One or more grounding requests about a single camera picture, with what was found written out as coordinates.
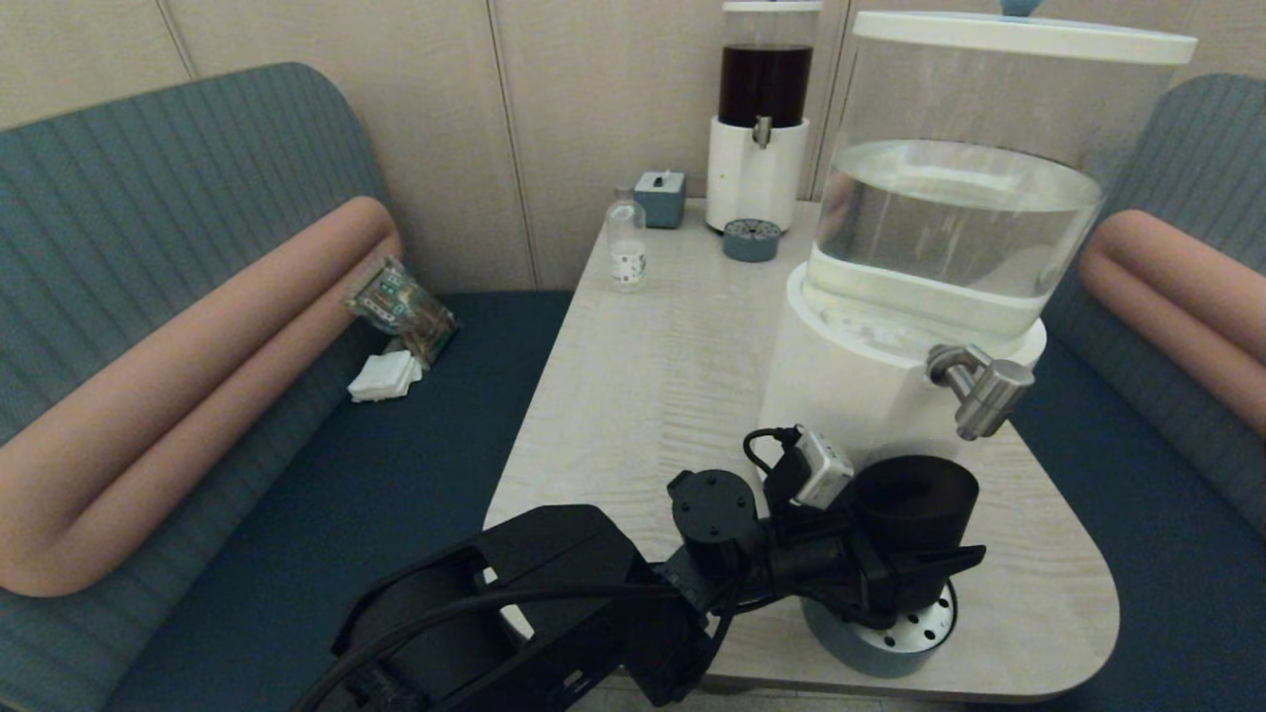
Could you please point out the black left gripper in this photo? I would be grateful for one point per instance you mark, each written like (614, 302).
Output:
(826, 574)

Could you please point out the black tapered cup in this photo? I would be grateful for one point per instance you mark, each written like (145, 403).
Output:
(915, 494)

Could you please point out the silver metal dispenser tap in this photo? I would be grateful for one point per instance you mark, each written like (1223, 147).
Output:
(989, 396)

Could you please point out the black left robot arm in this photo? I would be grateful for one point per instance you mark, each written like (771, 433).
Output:
(554, 574)

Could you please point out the large blue-grey perforated drip tray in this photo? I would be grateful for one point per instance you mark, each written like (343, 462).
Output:
(860, 653)

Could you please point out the large white water dispenser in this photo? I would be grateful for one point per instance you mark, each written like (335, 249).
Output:
(851, 376)

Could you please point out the teal bench beside water dispenser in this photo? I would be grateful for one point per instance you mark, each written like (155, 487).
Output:
(1167, 554)

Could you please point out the small blue-grey drip tray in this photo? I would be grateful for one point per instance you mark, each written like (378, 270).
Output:
(750, 242)

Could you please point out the small dark drink dispenser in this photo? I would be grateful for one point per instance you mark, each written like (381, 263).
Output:
(757, 168)

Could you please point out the small clear plastic bottle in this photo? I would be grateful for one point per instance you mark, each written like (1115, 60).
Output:
(626, 252)

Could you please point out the blue-grey napkin box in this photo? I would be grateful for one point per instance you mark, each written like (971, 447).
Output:
(660, 203)

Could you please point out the white folded napkins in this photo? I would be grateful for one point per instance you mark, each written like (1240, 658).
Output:
(384, 376)

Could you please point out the long pink bolster cushion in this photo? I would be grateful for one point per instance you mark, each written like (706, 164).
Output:
(198, 376)

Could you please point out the teal bench with snack packet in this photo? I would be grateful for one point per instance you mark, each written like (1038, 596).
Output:
(148, 198)

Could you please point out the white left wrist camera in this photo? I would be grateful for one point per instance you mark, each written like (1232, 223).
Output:
(823, 467)

